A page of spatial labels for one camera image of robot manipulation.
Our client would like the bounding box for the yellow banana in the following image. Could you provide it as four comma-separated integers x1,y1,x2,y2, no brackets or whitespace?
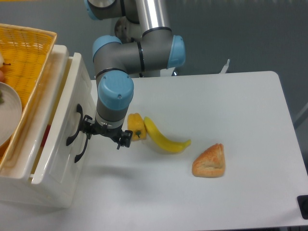
143,116,191,153

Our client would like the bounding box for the yellow woven basket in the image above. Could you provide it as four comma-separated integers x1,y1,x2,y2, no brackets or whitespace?
0,24,57,168

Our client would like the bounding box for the white top drawer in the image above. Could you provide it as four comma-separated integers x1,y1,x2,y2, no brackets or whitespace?
32,53,95,186

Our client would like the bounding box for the green food on plate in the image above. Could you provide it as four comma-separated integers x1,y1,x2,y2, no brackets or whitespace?
0,90,4,104

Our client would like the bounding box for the golden triangular pastry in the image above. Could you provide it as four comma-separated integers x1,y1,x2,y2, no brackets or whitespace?
192,143,226,178

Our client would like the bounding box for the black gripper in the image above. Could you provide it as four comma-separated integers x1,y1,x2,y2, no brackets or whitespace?
79,115,133,150

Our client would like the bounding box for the pink fruit in basket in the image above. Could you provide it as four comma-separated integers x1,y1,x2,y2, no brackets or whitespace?
0,70,5,82

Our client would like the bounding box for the black lower drawer handle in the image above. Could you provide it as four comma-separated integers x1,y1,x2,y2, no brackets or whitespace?
74,135,89,163

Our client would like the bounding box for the white drawer cabinet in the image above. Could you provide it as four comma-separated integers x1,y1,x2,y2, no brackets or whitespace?
0,45,80,207

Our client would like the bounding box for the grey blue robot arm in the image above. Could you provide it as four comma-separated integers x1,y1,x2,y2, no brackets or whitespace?
77,0,186,147

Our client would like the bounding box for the white table clamp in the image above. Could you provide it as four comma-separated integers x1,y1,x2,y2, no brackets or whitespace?
220,59,230,74

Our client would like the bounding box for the white ribbed plate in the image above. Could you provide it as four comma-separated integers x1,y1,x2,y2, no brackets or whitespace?
0,82,22,146

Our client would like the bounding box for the yellow bell pepper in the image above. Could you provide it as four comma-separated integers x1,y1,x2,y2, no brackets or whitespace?
128,113,147,141

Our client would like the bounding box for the black corner device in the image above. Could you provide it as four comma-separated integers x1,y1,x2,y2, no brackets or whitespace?
297,195,308,220

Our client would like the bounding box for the red bell pepper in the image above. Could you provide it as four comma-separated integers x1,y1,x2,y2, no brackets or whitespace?
40,124,51,147

